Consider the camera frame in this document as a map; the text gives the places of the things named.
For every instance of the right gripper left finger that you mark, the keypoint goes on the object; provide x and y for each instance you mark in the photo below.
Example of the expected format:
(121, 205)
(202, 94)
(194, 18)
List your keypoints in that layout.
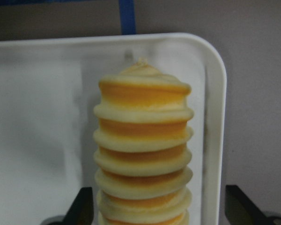
(81, 211)

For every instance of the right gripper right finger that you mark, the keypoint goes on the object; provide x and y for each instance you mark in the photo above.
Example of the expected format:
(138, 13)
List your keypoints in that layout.
(240, 209)

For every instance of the striped yellow bread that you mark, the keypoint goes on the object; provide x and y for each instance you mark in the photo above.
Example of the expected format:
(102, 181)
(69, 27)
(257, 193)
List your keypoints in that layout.
(142, 151)

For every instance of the white rectangular tray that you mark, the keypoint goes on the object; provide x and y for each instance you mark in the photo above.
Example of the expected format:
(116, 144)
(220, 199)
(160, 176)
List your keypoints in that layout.
(48, 89)

